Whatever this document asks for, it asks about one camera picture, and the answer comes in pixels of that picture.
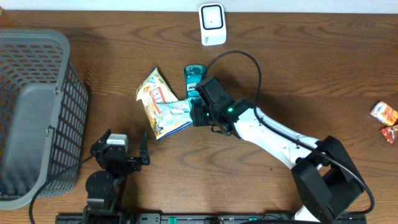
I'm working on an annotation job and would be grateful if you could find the blue mouthwash bottle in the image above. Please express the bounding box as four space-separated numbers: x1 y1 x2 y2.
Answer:
184 64 206 100

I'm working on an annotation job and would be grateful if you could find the white barcode scanner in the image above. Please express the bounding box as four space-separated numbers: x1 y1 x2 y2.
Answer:
198 3 227 46

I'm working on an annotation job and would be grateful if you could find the pale green wipes pack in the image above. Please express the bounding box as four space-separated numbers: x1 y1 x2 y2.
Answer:
155 98 192 129

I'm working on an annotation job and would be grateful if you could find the right black cable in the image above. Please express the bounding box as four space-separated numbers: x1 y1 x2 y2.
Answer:
201 50 376 215

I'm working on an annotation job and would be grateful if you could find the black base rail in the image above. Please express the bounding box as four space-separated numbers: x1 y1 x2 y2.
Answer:
55 212 368 224

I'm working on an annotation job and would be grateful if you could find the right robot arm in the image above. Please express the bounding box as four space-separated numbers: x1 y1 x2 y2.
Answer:
192 77 365 223

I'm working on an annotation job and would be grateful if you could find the black cable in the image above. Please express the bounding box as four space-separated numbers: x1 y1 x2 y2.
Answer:
28 154 95 224
201 50 376 215

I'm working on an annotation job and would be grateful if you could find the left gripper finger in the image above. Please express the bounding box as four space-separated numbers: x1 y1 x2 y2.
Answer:
98 129 111 144
139 132 149 159

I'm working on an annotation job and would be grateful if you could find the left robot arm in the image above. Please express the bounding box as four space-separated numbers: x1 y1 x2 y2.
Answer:
82 130 150 224

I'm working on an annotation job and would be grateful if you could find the left black cable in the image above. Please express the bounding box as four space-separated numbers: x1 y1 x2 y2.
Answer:
28 154 95 224

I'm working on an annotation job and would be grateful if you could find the orange Kleenex tissue pack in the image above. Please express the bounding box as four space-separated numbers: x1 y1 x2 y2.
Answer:
370 101 397 126

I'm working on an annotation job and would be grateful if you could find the red Top snack bar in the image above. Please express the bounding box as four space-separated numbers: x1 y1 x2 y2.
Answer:
380 125 398 144

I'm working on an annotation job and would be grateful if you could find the yellow snack bag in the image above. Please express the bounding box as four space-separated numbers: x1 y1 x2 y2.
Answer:
136 67 192 141

